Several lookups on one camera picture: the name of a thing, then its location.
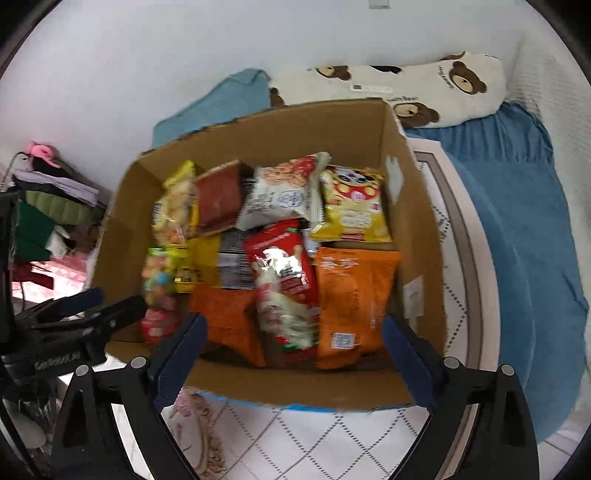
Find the colorful candy balls bag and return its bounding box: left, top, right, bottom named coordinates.
left=141, top=247, right=180, bottom=312

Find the orange snack packet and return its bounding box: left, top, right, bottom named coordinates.
left=189, top=284, right=266, bottom=368
left=315, top=247, right=401, bottom=370

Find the yellow black snack bag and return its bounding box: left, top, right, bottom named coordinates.
left=174, top=229, right=254, bottom=294

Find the yellow biscuit snack bag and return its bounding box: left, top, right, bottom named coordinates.
left=151, top=160, right=198, bottom=247

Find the red spicy strip packet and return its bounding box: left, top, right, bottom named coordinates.
left=243, top=219, right=320, bottom=363

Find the yellow panda snack bag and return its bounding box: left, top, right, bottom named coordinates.
left=311, top=165, right=392, bottom=243

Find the brown snack packet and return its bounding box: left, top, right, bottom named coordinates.
left=195, top=160, right=253, bottom=236

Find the small red triangular packet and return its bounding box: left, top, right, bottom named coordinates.
left=140, top=307, right=180, bottom=345

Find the pile of clothes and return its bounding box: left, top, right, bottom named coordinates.
left=1, top=149, right=111, bottom=306

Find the pink plush toy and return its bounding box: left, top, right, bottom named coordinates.
left=25, top=141, right=60, bottom=168

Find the blue bed sheet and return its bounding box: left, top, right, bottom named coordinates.
left=407, top=102, right=589, bottom=441

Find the cardboard milk box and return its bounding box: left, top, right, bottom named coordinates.
left=91, top=99, right=446, bottom=411

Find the white red snack packet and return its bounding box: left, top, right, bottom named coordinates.
left=235, top=152, right=332, bottom=231

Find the light blue pillow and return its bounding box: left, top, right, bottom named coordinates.
left=151, top=68, right=270, bottom=149

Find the bear print pillow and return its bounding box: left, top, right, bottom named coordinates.
left=270, top=51, right=507, bottom=129

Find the white wall socket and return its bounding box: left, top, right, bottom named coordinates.
left=369, top=0, right=391, bottom=9

